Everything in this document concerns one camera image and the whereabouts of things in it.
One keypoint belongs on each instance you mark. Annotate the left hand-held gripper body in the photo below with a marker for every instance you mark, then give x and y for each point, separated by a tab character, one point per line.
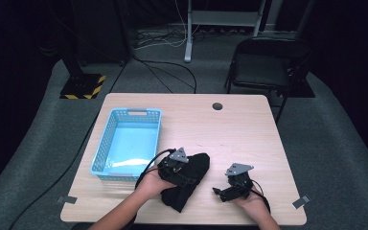
178	156

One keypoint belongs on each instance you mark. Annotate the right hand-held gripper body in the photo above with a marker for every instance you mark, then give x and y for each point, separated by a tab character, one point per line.
239	169

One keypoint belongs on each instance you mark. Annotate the black garment with colourful print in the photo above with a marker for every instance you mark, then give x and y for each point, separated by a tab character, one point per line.
180	198

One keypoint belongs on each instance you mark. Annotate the light blue perforated plastic basket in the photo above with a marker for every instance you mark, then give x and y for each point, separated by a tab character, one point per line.
131	143

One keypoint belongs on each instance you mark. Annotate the person's right hand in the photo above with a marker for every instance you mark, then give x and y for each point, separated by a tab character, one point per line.
255	205

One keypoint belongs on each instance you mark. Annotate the person's left hand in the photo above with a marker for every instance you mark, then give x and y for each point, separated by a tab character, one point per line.
151	188

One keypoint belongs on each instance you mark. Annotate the grey tape strip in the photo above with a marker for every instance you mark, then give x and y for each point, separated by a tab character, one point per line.
301	202
67	200

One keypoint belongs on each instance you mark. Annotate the black folding chair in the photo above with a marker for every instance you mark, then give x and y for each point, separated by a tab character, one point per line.
262	70

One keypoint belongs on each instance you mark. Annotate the black stand with hazard-striped base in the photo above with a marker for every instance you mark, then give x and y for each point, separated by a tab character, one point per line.
81	85

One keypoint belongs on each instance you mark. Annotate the black cabinet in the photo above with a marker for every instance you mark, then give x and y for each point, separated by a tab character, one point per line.
99	28

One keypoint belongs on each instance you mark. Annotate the white metal stand frame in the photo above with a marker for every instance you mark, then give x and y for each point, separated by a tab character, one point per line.
188	38

